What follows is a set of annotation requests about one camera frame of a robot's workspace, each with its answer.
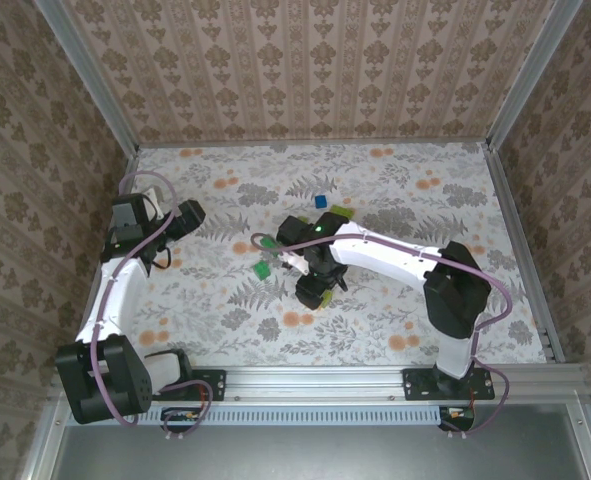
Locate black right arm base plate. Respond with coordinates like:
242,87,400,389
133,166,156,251
403,367,496,402

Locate floral patterned table cover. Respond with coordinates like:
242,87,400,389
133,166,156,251
82,142,549,366

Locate aluminium frame post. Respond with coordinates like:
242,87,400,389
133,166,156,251
33,0,141,156
484,0,587,151

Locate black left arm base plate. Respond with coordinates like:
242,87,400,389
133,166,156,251
150,368,227,402

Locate black cable connector board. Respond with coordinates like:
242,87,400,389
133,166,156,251
161,406,202,435
438,404,477,433

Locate long aluminium mounting rail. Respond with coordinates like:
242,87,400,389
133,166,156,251
49,363,591,402

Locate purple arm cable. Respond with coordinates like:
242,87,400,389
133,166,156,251
88,170,212,442
250,232,515,442

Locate grey slotted cable duct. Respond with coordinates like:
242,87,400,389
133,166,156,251
67,404,442,427

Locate aluminium back rail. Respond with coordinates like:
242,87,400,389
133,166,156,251
137,137,491,150

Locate aluminium side rail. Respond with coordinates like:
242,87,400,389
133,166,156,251
68,147,141,365
484,144,567,363

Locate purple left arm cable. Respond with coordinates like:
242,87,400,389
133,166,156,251
88,170,212,442

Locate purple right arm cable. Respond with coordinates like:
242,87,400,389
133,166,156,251
250,232,515,442

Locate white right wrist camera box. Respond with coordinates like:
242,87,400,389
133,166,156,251
280,251,307,275

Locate grey metal panel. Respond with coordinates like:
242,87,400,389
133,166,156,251
49,423,591,480

